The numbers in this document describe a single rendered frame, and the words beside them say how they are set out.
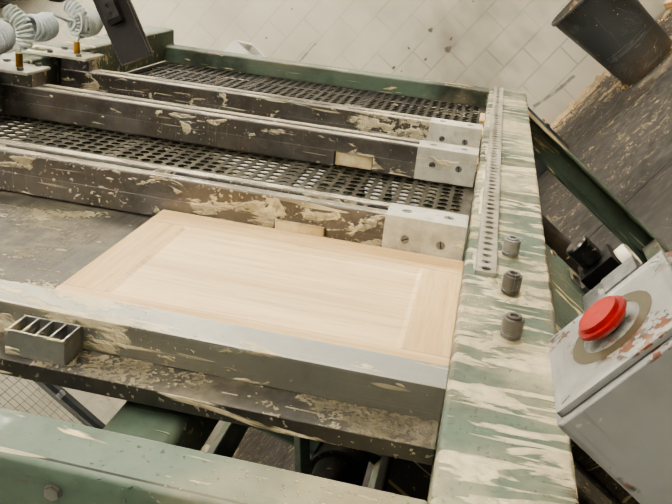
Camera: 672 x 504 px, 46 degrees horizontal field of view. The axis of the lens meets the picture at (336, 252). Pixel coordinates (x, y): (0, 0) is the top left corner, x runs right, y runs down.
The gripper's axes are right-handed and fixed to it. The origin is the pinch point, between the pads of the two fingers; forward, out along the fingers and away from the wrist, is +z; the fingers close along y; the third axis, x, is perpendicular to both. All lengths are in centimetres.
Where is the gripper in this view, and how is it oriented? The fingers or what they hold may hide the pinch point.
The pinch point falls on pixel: (122, 24)
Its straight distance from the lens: 80.3
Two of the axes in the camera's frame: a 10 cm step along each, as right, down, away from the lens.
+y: -0.7, 2.8, -9.6
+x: 9.3, -3.3, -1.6
